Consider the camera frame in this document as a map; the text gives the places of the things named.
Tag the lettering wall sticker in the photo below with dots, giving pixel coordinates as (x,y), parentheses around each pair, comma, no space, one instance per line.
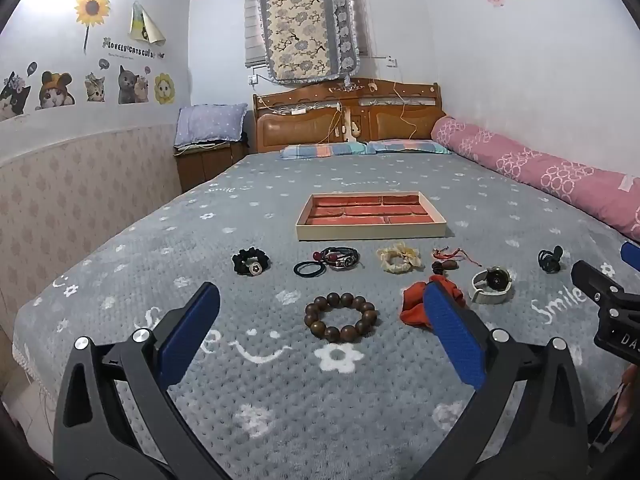
(130,49)

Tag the grey floral bed blanket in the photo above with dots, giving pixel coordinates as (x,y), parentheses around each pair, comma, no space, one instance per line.
(280,400)

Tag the cream lace scrunchie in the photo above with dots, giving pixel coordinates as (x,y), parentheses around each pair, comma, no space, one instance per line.
(387,260)

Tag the black hair clip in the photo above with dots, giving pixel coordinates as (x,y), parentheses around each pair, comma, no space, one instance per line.
(550,261)

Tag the sunflower wall sticker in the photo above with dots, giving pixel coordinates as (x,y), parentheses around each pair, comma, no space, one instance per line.
(92,7)

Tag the tabby kitten sticker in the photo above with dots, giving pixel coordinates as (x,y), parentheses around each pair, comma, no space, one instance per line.
(96,89)

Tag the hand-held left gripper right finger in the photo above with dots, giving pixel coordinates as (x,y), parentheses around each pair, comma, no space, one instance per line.
(452,330)

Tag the wristwatch with white band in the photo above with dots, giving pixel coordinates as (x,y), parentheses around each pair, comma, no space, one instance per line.
(495,280)

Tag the peeling yellow wall poster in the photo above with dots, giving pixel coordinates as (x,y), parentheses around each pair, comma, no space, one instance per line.
(150,25)

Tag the yellow flower cat sticker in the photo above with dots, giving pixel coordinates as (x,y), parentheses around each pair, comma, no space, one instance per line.
(164,89)

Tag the black scrunchie with round charm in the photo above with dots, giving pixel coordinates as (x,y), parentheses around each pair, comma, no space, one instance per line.
(250,265)

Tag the wooden tray with brick lining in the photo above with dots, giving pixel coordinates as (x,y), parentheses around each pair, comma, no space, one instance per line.
(370,215)

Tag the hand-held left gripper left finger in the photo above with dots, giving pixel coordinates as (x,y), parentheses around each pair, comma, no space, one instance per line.
(190,325)

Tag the person's right hand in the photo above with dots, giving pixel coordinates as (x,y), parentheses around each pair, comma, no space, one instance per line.
(631,400)

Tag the orange scrunchie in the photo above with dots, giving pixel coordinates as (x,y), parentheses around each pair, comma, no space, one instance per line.
(412,305)

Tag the purple dotted cushion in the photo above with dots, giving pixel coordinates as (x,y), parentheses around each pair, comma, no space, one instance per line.
(210,122)

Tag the floral window cloth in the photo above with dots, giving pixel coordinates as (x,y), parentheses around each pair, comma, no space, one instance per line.
(300,25)

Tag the wooden headboard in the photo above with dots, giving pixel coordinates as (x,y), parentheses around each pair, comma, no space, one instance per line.
(295,130)

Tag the white power strip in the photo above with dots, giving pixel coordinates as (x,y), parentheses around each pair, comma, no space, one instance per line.
(295,109)

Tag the wooden nightstand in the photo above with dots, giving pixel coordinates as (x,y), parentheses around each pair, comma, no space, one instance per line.
(205,165)

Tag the grey cat sticker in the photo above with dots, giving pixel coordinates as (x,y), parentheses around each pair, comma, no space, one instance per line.
(131,85)

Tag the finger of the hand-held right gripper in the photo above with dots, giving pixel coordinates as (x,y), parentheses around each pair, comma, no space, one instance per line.
(631,254)
(595,282)

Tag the pink rolled quilt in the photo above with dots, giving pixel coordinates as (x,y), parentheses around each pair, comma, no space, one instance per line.
(530,165)

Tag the cat in bear hat sticker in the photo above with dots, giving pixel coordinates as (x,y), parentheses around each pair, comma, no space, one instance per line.
(55,92)

